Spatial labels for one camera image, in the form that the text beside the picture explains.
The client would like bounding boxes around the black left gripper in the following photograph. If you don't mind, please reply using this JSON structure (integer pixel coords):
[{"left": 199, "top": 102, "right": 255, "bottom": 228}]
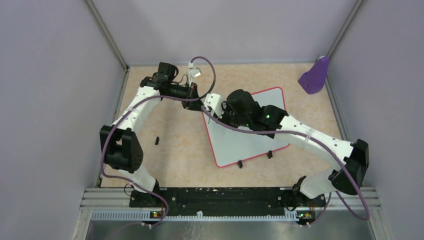
[{"left": 164, "top": 81, "right": 206, "bottom": 112}]

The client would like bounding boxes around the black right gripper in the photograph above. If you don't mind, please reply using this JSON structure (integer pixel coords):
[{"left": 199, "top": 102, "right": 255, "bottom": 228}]
[{"left": 213, "top": 100, "right": 251, "bottom": 131}]

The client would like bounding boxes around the pink framed whiteboard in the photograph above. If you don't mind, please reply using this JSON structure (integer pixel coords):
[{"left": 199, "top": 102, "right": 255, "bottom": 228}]
[{"left": 202, "top": 86, "right": 291, "bottom": 169}]

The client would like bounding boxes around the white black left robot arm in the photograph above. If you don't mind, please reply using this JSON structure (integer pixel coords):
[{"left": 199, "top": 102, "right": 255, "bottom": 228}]
[{"left": 99, "top": 61, "right": 205, "bottom": 207}]

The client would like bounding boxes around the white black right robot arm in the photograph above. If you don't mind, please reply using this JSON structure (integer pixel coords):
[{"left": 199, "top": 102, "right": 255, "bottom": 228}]
[{"left": 218, "top": 89, "right": 369, "bottom": 206}]

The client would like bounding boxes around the black whiteboard clip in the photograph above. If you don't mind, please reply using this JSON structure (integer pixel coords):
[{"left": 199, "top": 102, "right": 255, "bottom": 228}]
[
  {"left": 266, "top": 150, "right": 273, "bottom": 159},
  {"left": 237, "top": 160, "right": 243, "bottom": 169}
]

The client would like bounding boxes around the purple marker holder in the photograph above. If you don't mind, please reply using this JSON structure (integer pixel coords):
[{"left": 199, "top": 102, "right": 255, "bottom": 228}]
[{"left": 297, "top": 56, "right": 330, "bottom": 95}]

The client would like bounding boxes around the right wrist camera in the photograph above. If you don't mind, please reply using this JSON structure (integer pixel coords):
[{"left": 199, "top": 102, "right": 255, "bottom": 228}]
[{"left": 203, "top": 93, "right": 224, "bottom": 119}]

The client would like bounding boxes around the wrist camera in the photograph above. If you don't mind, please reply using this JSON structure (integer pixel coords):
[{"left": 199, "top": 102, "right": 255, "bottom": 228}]
[
  {"left": 203, "top": 93, "right": 224, "bottom": 119},
  {"left": 187, "top": 62, "right": 202, "bottom": 85}
]

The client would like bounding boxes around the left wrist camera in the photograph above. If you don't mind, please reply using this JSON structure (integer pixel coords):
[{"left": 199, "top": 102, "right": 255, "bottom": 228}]
[{"left": 187, "top": 62, "right": 202, "bottom": 85}]

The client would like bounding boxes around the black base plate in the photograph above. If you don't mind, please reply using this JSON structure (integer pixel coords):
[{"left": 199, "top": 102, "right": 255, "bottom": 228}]
[{"left": 129, "top": 187, "right": 326, "bottom": 217}]

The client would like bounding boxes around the white cable duct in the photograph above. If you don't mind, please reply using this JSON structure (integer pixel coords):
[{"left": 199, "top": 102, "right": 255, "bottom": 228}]
[{"left": 91, "top": 210, "right": 299, "bottom": 222}]

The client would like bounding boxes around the aluminium frame rail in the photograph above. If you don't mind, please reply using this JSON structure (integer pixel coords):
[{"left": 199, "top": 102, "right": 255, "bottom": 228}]
[{"left": 80, "top": 187, "right": 132, "bottom": 210}]

